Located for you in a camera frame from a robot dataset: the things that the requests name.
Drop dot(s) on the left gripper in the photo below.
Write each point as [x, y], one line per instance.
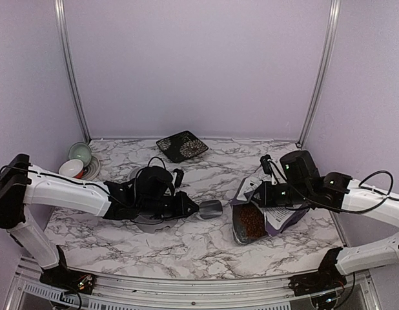
[184, 201]

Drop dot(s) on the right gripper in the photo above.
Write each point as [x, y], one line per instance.
[267, 199]

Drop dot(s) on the grey double pet bowl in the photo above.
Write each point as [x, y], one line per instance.
[147, 225]

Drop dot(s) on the purple pet food bag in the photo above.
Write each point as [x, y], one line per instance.
[277, 219]

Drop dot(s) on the metal food scoop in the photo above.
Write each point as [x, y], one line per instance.
[210, 209]

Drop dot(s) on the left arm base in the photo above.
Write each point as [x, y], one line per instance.
[77, 281]

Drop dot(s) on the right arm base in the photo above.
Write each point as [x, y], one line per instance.
[306, 284]

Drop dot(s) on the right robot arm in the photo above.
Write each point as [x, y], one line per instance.
[298, 186]

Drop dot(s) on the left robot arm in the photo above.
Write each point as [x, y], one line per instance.
[22, 183]

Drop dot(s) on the brown pet food kibble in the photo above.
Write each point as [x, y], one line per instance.
[253, 222]

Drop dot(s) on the black floral square plate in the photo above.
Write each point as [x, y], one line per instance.
[181, 146]

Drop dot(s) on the grey round plate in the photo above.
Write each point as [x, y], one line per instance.
[91, 171]

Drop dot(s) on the red and white bowl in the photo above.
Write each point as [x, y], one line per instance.
[72, 169]

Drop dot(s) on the pale green ceramic bowl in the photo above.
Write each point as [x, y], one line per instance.
[80, 151]

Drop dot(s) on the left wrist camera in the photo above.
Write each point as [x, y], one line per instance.
[178, 175]

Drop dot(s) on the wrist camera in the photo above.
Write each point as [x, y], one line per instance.
[178, 175]
[266, 166]

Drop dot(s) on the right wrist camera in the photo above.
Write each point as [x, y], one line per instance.
[266, 166]

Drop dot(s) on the front aluminium rail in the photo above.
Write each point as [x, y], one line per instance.
[129, 292]

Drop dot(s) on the right aluminium frame post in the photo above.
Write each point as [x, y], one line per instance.
[327, 51]

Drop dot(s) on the aluminium frame post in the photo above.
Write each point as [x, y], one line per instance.
[69, 65]
[327, 51]

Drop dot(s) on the left aluminium frame post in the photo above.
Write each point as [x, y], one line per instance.
[69, 65]

